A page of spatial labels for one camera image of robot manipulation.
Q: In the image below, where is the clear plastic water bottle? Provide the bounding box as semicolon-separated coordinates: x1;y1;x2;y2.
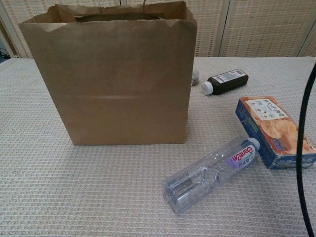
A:
161;137;261;214

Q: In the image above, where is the orange biscuit box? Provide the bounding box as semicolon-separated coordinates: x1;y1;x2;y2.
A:
235;95;316;170

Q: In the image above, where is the brown paper bag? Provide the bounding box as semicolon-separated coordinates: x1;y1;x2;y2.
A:
18;0;198;146

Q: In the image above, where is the dark brown medicine bottle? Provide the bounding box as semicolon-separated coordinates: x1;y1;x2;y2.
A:
201;69;249;96

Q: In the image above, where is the woven folding screen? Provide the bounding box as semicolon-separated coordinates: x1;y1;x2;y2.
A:
0;0;316;59

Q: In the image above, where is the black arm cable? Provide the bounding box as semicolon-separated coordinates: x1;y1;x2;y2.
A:
295;58;316;237

